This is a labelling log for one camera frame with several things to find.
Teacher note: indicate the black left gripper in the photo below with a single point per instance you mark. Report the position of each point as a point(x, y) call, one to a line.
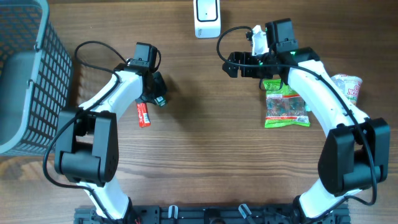
point(162, 89)

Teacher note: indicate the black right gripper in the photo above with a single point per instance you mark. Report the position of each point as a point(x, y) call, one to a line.
point(246, 57)

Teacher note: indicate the green white small box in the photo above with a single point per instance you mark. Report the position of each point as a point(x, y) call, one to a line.
point(161, 101)

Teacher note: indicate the red snack packet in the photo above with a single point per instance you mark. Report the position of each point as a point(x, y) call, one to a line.
point(143, 116)

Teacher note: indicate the green snack packet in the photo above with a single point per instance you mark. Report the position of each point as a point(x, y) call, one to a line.
point(284, 105)

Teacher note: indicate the cup noodles container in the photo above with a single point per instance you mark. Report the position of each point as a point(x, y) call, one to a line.
point(349, 86)

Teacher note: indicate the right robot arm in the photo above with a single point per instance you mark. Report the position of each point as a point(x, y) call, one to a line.
point(355, 155)

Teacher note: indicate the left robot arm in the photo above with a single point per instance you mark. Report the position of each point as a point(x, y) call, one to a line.
point(86, 144)

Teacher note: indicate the white barcode scanner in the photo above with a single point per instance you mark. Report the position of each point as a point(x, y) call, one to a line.
point(207, 18)

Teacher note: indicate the grey plastic shopping basket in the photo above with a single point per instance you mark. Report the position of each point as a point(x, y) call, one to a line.
point(36, 78)

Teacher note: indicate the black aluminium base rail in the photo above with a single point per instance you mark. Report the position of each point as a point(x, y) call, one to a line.
point(271, 213)

